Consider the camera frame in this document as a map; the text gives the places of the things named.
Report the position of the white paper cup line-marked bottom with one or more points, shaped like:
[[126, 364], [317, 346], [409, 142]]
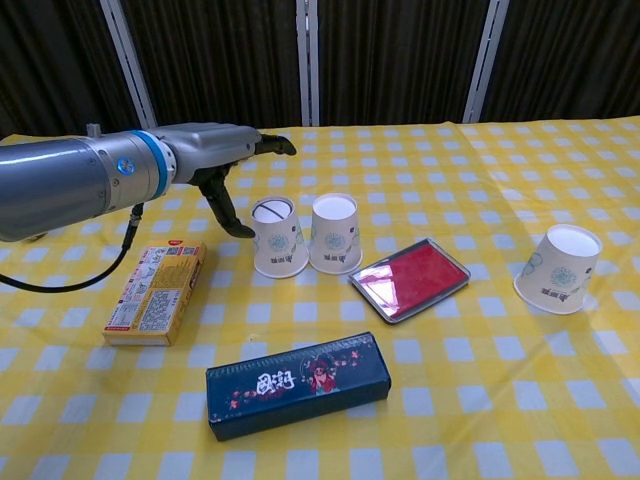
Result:
[[280, 245]]

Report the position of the yellow cardboard box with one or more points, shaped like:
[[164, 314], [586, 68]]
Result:
[[155, 295]]

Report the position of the white partition post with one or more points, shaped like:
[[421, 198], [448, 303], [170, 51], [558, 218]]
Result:
[[309, 60], [484, 60], [131, 65]]

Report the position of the dark blue printed box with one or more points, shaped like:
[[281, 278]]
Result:
[[295, 385]]

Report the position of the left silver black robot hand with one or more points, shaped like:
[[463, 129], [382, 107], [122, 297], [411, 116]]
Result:
[[215, 147]]

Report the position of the red ink pad tin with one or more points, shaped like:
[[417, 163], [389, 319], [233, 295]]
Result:
[[415, 280]]

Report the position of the yellow checkered tablecloth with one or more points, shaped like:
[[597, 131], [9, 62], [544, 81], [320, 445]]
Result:
[[450, 400]]

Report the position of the white paper cup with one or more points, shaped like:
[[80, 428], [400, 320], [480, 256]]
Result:
[[336, 240], [555, 275]]

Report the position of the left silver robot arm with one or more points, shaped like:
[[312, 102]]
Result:
[[65, 180]]

